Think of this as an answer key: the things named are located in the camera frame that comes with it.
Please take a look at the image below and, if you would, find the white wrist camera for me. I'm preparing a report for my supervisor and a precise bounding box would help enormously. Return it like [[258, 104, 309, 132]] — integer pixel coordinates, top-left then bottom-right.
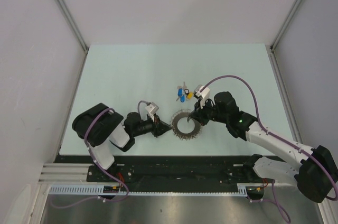
[[193, 85, 210, 109], [145, 102, 159, 116]]

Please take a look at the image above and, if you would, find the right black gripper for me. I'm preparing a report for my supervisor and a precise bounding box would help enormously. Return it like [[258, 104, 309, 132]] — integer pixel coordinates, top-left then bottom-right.
[[189, 97, 228, 127]]

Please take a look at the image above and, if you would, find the silver key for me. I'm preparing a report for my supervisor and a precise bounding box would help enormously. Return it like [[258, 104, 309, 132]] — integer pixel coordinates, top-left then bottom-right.
[[177, 82, 188, 101]]

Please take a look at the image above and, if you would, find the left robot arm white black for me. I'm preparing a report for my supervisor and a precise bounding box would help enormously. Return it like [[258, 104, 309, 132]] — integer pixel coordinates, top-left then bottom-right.
[[72, 100, 172, 182]]

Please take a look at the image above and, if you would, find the white slotted cable duct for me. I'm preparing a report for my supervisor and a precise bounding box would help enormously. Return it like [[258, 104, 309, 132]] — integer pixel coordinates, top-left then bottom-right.
[[49, 184, 248, 197]]

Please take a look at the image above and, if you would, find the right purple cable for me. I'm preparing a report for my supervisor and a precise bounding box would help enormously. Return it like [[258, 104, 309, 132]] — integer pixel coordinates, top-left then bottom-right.
[[203, 75, 337, 222]]

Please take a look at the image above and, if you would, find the yellow key tag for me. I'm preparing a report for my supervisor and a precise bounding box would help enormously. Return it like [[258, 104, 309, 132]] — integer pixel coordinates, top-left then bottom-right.
[[186, 92, 193, 100]]

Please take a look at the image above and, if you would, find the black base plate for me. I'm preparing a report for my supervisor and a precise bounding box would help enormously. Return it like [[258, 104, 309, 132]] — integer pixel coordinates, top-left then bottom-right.
[[54, 155, 272, 193]]

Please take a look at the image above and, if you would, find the upper blue key tag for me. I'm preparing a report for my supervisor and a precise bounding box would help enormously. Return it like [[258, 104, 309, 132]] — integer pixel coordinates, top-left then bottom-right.
[[177, 88, 183, 97]]

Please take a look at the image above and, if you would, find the aluminium frame post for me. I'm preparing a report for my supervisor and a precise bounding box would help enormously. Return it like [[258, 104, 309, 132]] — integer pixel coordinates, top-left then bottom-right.
[[39, 0, 89, 53], [270, 0, 322, 50]]

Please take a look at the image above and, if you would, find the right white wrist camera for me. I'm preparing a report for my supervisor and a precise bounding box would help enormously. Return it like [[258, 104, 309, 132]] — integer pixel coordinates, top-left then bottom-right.
[[193, 85, 210, 109]]

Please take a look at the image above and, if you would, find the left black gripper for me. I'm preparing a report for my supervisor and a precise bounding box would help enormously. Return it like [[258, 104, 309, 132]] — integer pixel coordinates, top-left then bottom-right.
[[132, 113, 172, 137]]

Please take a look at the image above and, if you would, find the left aluminium frame post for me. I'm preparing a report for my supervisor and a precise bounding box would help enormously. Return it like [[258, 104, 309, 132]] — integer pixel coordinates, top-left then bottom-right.
[[39, 0, 89, 53]]

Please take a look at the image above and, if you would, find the metal disc with keyrings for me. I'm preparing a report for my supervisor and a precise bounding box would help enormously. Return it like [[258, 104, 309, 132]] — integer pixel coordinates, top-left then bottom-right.
[[171, 109, 202, 140]]

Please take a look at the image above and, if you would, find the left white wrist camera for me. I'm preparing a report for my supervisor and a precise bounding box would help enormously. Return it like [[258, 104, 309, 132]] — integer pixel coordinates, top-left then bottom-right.
[[145, 102, 159, 116]]

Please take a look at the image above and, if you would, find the right aluminium frame post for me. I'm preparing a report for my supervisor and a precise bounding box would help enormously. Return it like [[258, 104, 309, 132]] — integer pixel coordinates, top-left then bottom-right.
[[270, 0, 322, 50]]

